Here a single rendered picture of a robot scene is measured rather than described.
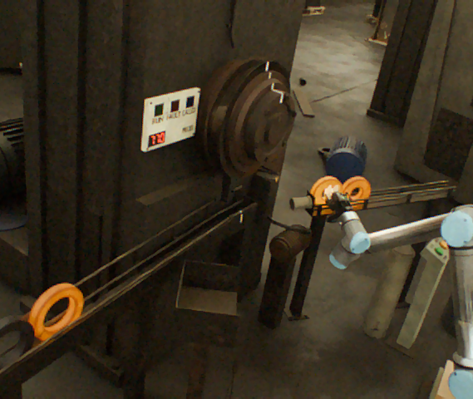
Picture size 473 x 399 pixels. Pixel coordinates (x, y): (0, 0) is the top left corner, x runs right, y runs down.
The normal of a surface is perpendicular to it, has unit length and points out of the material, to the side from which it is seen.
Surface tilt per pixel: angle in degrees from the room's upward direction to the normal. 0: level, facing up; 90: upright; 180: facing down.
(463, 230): 83
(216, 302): 5
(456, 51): 90
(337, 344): 0
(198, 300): 5
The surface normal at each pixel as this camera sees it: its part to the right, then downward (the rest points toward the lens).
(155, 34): 0.80, 0.39
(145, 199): 0.15, -0.87
